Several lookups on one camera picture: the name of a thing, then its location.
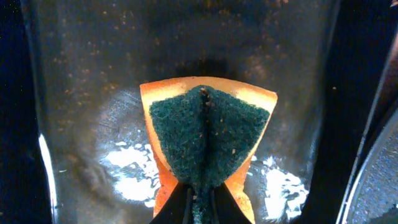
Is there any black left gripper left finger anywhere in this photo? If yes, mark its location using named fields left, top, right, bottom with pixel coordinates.
left=149, top=182, right=193, bottom=224

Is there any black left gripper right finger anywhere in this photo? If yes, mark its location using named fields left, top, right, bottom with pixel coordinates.
left=210, top=184, right=251, bottom=224

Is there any yellow green sponge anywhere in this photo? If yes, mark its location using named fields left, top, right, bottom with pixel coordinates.
left=140, top=77, right=277, bottom=223

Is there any rectangular black tray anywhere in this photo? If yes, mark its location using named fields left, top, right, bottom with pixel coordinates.
left=1, top=1, right=397, bottom=223

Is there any round black tray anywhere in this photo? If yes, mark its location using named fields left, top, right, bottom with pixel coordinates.
left=336, top=106, right=397, bottom=224

